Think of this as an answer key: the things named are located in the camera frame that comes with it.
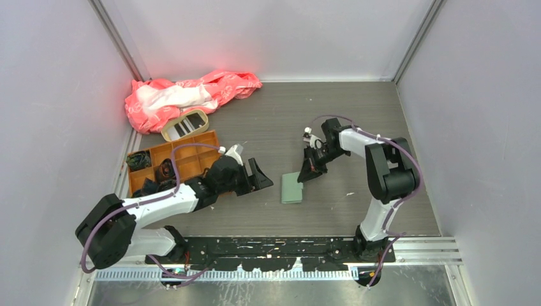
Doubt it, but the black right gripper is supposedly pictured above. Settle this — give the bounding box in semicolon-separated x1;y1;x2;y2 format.
299;144;348;184

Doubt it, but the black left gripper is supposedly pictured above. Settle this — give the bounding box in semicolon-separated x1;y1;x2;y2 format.
218;158;272;196

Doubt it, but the green leather card holder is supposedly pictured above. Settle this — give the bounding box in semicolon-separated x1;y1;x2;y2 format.
281;172;304;204

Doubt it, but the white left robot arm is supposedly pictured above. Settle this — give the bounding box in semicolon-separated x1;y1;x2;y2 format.
75;155;274;273

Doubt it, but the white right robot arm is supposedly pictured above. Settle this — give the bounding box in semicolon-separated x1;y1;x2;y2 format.
297;117;422;262

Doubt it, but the beige oval card tray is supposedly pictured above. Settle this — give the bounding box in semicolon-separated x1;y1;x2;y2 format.
161;110;209;142

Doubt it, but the orange compartment organizer box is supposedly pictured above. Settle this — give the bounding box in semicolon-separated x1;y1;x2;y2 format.
128;130;221;198

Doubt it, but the black roll in organizer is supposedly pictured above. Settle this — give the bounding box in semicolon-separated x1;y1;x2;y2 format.
155;158;177;192

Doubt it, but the dark bundle in organizer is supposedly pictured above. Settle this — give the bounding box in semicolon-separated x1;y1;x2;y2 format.
125;150;152;172

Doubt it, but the pink and white plastic bag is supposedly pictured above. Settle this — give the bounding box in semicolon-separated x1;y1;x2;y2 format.
124;70;263;134

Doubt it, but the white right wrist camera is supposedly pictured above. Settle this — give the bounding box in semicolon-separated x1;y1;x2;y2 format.
302;127;323;149

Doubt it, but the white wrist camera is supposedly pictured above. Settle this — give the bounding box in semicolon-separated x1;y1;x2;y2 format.
302;127;323;149
218;144;244;166

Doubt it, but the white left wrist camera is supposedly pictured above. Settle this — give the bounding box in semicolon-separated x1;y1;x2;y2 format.
218;144;244;166

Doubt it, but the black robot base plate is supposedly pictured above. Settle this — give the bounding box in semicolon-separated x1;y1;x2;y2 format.
145;237;396;272

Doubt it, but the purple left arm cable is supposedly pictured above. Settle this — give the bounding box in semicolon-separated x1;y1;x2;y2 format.
80;142;227;275

